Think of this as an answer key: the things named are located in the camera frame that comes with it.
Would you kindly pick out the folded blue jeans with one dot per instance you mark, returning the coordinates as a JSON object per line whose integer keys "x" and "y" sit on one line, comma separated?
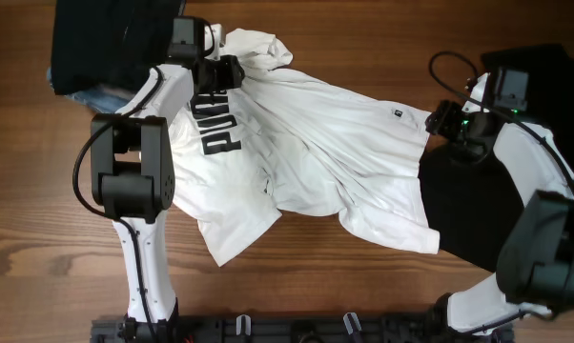
{"x": 106, "y": 96}

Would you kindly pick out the black garment pile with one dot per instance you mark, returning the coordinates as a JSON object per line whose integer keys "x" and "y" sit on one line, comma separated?
{"x": 475, "y": 207}

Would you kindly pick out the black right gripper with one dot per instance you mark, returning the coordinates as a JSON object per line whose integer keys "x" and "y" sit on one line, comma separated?
{"x": 442, "y": 119}

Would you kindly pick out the white Puma t-shirt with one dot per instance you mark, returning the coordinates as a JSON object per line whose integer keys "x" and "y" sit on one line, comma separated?
{"x": 285, "y": 141}

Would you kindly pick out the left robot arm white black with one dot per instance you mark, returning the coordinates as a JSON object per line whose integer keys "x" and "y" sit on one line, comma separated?
{"x": 133, "y": 176}

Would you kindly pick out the folded dark navy garment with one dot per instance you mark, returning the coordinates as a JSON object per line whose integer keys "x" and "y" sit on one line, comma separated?
{"x": 109, "y": 42}

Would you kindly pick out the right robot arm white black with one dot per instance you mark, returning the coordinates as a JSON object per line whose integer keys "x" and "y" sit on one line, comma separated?
{"x": 534, "y": 273}

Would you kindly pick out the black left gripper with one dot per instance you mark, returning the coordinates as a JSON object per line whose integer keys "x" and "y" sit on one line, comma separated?
{"x": 232, "y": 75}

